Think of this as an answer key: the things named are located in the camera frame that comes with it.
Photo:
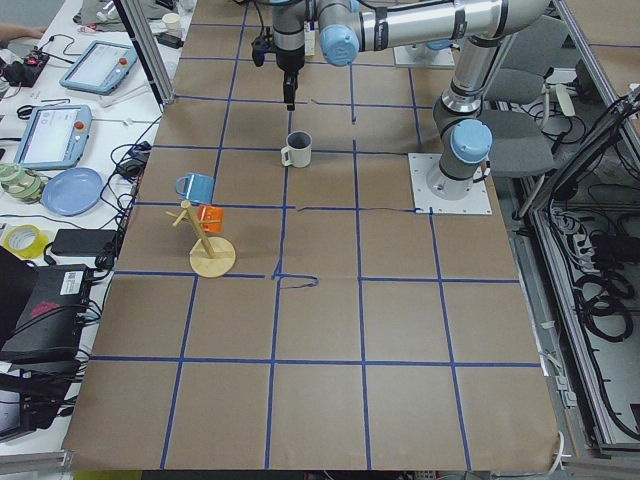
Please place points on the white mug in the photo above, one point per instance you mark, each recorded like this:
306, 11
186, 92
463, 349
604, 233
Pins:
297, 150

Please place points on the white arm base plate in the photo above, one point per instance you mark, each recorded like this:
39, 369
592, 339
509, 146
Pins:
434, 193

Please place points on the grey office chair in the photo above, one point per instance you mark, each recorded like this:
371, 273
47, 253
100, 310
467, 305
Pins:
519, 147

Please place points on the teach pendant tablet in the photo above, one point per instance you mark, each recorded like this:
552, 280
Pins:
55, 137
101, 68

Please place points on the wooden mug tree stand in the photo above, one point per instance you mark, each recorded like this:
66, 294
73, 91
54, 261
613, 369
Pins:
212, 256

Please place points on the orange mug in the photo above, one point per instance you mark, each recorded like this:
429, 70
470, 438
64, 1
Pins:
210, 218

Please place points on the near teach pendant tablet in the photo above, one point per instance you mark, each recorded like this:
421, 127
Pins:
55, 137

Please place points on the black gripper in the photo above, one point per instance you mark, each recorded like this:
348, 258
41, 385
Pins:
289, 62

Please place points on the paper cup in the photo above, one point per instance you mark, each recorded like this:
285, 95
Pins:
172, 23

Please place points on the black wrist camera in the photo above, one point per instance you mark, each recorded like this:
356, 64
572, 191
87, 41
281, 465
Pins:
261, 46

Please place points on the blue mug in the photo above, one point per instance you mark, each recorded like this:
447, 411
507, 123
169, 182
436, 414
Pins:
196, 188

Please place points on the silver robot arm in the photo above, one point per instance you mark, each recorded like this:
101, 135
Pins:
463, 36

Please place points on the black power adapter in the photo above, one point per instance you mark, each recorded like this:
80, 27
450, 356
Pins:
81, 242

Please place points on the blue Pascual milk carton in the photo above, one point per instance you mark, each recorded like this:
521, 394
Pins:
309, 38

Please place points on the blue plate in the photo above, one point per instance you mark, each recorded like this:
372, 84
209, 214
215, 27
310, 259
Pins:
73, 191

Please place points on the far teach pendant tablet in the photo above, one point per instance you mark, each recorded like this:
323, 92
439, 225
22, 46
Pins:
101, 68

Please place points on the yellow tape roll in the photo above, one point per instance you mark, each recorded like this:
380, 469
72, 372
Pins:
26, 241

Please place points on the green tape rolls stack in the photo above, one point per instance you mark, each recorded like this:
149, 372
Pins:
22, 184

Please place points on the aluminium frame post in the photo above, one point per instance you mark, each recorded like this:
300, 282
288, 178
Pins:
139, 32

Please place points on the black computer box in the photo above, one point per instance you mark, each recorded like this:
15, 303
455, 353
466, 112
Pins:
49, 326

